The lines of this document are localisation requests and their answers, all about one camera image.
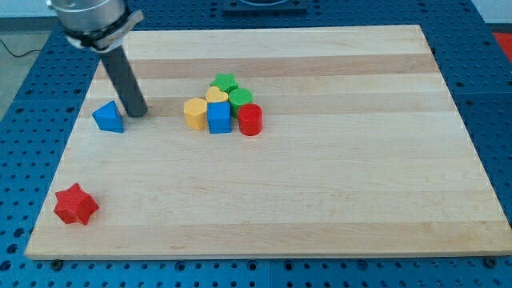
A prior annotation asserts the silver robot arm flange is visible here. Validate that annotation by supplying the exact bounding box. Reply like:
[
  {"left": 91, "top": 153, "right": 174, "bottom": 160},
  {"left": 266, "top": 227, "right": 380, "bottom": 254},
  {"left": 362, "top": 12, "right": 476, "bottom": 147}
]
[{"left": 46, "top": 0, "right": 144, "bottom": 54}]

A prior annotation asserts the light wooden board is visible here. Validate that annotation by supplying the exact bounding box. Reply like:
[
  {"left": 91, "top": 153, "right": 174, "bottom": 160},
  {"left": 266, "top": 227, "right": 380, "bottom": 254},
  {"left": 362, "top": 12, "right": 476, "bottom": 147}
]
[{"left": 26, "top": 25, "right": 511, "bottom": 260}]

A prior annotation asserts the red cylinder block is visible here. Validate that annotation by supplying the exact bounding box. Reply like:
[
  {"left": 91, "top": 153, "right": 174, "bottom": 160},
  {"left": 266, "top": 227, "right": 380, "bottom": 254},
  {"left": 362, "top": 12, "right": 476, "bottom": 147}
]
[{"left": 238, "top": 103, "right": 262, "bottom": 136}]

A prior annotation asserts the blue cube block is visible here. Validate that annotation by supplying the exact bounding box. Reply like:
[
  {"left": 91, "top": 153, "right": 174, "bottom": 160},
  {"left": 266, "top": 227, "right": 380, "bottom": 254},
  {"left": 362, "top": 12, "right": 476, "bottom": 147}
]
[{"left": 206, "top": 102, "right": 232, "bottom": 134}]

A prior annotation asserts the green cylinder block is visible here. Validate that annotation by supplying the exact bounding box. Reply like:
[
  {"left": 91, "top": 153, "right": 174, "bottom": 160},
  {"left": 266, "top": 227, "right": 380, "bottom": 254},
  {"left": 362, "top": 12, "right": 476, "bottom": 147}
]
[{"left": 229, "top": 88, "right": 253, "bottom": 118}]

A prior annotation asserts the yellow heart block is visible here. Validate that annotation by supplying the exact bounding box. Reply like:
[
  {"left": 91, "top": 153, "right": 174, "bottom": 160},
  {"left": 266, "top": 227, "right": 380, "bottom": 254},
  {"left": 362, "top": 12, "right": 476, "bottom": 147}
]
[{"left": 205, "top": 86, "right": 229, "bottom": 102}]

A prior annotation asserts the yellow hexagon block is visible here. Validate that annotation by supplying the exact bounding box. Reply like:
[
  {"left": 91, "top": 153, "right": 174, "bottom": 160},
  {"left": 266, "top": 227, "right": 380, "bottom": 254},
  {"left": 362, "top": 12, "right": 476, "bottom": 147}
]
[{"left": 183, "top": 98, "right": 207, "bottom": 130}]

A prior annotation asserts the green star block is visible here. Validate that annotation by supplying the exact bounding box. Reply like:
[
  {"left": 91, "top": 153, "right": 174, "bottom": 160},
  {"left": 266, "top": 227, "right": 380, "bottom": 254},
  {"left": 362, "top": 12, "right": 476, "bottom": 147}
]
[{"left": 210, "top": 73, "right": 238, "bottom": 93}]

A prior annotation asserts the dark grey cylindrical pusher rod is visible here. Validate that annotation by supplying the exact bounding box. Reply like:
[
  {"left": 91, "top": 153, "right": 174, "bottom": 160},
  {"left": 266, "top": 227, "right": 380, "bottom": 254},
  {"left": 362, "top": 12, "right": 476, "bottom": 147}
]
[{"left": 100, "top": 46, "right": 148, "bottom": 118}]

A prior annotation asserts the blue triangle block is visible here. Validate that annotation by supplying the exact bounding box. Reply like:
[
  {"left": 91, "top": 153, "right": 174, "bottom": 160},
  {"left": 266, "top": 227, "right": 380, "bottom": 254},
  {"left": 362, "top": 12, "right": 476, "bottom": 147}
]
[{"left": 92, "top": 101, "right": 124, "bottom": 133}]

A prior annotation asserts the red star block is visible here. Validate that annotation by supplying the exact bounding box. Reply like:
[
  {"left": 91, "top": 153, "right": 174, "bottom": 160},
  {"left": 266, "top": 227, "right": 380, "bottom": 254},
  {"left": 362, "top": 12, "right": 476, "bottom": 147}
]
[{"left": 54, "top": 183, "right": 99, "bottom": 226}]

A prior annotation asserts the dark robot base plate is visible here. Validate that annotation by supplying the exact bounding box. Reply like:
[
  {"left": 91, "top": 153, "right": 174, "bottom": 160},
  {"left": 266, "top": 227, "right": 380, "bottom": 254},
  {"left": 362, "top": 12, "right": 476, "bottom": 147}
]
[{"left": 222, "top": 0, "right": 308, "bottom": 14}]

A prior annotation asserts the black cable on floor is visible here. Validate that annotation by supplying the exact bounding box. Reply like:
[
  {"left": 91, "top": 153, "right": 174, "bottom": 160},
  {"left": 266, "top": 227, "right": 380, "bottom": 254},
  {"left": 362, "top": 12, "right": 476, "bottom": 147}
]
[{"left": 0, "top": 38, "right": 43, "bottom": 58}]

